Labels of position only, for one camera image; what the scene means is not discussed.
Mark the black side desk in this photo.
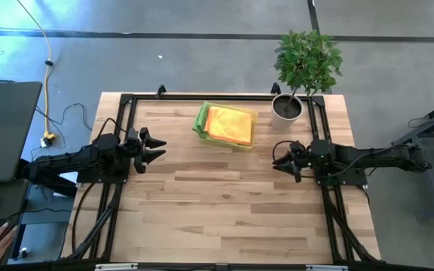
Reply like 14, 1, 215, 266
0, 157, 78, 264

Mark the translucent yellow plastic bin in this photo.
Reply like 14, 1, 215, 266
192, 100, 259, 152

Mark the black table power cable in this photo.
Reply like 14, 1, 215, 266
71, 182, 97, 254

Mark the yellow extension cable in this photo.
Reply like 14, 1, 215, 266
15, 0, 57, 148

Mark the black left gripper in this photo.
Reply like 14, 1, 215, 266
125, 126, 167, 175

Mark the green leafy potted plant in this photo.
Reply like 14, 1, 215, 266
273, 29, 344, 110

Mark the grey closed laptop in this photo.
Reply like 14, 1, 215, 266
0, 81, 44, 184

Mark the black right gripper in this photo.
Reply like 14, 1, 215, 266
273, 141, 313, 184

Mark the black floor cable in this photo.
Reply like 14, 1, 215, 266
30, 102, 93, 159

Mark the silver table edge bracket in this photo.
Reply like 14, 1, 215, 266
94, 263, 139, 271
304, 264, 349, 271

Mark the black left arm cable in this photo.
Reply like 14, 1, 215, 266
95, 117, 128, 142

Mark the lime green microfiber towel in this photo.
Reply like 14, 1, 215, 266
192, 101, 211, 139

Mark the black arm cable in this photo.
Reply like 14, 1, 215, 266
271, 140, 297, 163
95, 117, 128, 142

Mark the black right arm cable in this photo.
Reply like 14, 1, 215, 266
271, 140, 297, 163

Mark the black computer mouse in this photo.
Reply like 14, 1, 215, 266
0, 220, 17, 242

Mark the black table edge rail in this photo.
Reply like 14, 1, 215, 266
66, 93, 384, 264

